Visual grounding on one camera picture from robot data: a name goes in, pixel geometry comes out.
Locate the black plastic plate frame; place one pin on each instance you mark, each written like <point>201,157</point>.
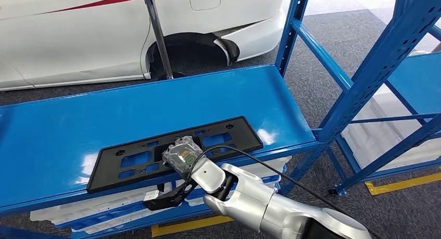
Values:
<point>106,168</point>

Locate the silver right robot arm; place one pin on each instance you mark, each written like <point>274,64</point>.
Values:
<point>248,199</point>

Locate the blue metal shelf rack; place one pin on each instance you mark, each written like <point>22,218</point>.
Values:
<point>413,79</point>
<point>69,134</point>

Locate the chrome metal stand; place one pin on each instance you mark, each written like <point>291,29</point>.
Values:
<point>158,34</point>

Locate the yellow floor tape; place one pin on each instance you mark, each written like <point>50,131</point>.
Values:
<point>403,184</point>
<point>186,226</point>

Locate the white plastic crate stack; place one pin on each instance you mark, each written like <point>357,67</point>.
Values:
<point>379,141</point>

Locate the white car with red stripe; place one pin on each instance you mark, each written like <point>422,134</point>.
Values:
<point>69,41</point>

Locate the pale wrist camera on bracket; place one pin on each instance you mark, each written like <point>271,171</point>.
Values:
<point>151,195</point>

